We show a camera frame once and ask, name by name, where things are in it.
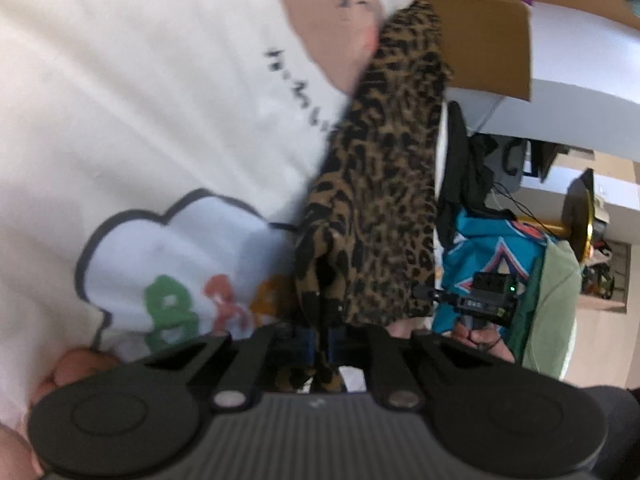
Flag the black folded clothes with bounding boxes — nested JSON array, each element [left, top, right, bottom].
[[437, 100, 501, 251]]

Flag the leopard print garment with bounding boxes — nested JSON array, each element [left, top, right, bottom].
[[280, 0, 456, 396]]

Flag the teal garment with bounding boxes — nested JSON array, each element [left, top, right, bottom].
[[432, 207, 548, 341]]

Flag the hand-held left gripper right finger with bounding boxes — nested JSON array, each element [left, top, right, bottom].
[[327, 324, 498, 411]]

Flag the bear print bedsheet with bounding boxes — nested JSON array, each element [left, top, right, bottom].
[[0, 0, 451, 441]]

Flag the flat cardboard sheet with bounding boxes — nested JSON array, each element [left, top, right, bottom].
[[395, 0, 631, 102]]

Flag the person's right hand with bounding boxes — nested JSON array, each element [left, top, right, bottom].
[[450, 317, 516, 363]]

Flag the light green garment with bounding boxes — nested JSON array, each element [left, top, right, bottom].
[[510, 235, 583, 381]]

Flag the person's right leg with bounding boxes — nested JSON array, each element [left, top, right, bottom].
[[570, 384, 640, 480]]

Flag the gold round object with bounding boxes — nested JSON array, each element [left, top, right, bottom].
[[515, 167, 596, 263]]

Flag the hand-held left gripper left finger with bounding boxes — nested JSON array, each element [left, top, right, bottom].
[[142, 324, 318, 411]]

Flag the black cable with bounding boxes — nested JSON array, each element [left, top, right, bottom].
[[490, 182, 566, 236]]

